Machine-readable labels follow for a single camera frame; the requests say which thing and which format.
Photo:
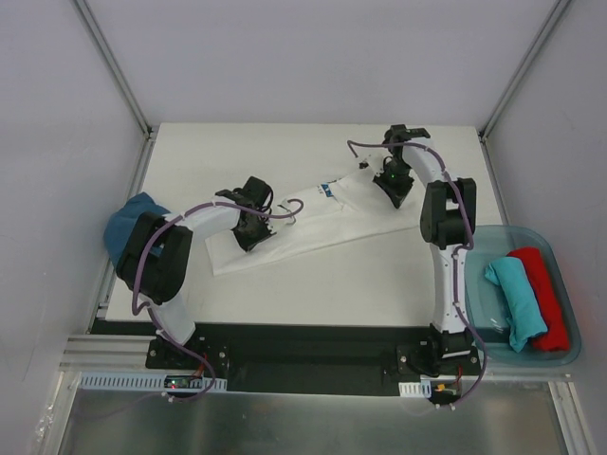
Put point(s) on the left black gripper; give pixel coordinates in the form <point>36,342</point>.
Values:
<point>253,233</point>

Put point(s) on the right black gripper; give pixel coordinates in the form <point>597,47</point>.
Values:
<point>394,186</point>

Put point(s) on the white printed t shirt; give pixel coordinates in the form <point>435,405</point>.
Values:
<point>350,208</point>

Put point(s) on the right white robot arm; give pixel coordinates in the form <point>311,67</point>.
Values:
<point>447,223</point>

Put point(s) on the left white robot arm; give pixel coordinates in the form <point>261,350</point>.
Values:
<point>150,248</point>

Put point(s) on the teal plastic bin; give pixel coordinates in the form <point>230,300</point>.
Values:
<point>486,303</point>

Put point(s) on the dark blue t shirt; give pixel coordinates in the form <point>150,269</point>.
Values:
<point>121,223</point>

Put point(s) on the cyan rolled t shirt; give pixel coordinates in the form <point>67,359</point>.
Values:
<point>524,315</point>

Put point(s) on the red rolled t shirt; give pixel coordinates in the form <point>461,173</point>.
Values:
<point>556,338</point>

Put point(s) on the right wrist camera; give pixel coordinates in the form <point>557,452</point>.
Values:
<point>373,161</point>

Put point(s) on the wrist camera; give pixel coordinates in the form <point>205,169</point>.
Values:
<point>373,161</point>
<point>287,212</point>

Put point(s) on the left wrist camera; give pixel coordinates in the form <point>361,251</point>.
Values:
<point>287,212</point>

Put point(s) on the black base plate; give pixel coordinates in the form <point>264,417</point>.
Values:
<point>302,359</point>

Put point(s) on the right slotted cable duct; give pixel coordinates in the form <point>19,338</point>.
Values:
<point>420,389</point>

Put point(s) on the slotted cable duct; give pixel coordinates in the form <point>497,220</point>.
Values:
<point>420,389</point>
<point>149,382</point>

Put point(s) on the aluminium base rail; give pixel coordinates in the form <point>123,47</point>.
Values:
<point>107,345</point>

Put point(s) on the left slotted cable duct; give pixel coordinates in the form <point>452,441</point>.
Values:
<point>149,382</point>

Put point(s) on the left aluminium frame post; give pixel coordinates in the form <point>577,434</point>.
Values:
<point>98,39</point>

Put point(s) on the aluminium frame post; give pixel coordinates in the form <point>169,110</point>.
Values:
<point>98,39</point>
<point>548,27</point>

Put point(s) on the right aluminium frame post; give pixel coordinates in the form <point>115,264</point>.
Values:
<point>548,27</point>

